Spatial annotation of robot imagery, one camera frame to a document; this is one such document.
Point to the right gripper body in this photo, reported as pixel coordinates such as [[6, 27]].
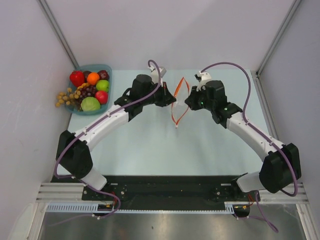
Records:
[[199, 100]]

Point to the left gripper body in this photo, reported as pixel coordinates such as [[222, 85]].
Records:
[[159, 96]]

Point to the clear zip top bag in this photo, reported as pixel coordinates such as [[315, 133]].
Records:
[[179, 108]]

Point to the orange fruit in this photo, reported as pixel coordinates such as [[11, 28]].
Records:
[[93, 78]]

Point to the green cabbage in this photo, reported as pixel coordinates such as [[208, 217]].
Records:
[[89, 104]]

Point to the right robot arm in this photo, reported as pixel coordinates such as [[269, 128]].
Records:
[[280, 162]]

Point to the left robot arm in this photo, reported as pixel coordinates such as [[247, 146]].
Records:
[[74, 148]]

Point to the red apple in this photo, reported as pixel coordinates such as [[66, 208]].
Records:
[[102, 97]]

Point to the green apple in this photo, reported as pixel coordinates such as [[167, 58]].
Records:
[[103, 85]]

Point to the dark red plum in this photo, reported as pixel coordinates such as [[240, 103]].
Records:
[[103, 75]]

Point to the purple grape bunch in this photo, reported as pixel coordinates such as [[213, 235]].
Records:
[[86, 90]]

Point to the dark maroon fruit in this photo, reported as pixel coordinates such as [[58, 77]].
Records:
[[86, 74]]

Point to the red bell pepper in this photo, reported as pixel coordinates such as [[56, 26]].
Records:
[[77, 78]]

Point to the yellow grape bunch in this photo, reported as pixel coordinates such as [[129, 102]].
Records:
[[70, 98]]

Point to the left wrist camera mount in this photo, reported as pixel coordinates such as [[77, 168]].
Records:
[[157, 75]]

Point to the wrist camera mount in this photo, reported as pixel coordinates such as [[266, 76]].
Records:
[[203, 78], [157, 75]]

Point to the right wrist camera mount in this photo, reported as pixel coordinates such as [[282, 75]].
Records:
[[203, 78]]

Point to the right corner aluminium post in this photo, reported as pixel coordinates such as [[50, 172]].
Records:
[[279, 35]]

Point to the corner aluminium post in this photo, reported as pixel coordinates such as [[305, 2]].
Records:
[[49, 15], [279, 35]]

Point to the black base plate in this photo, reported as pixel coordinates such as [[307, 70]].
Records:
[[172, 193]]

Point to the aluminium rail frame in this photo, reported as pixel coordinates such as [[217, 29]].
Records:
[[72, 193]]

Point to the white cable duct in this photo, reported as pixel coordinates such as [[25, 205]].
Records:
[[95, 208]]

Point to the left corner aluminium post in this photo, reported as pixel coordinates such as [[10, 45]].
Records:
[[49, 15]]

